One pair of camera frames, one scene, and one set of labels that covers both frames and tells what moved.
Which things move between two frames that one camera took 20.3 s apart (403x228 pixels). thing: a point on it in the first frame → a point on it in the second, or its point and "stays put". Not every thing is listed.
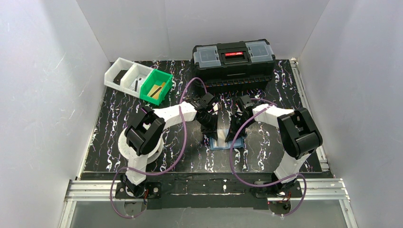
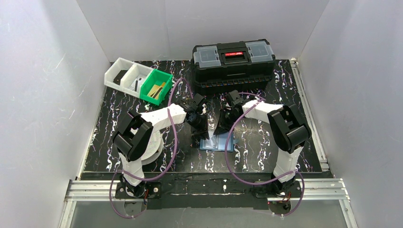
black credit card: (117, 80) stays put
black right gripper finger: (235, 125) → (222, 128)
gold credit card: (156, 90) stays put
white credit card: (136, 84) stays put
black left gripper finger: (213, 130) → (202, 127)
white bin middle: (132, 80) stays put
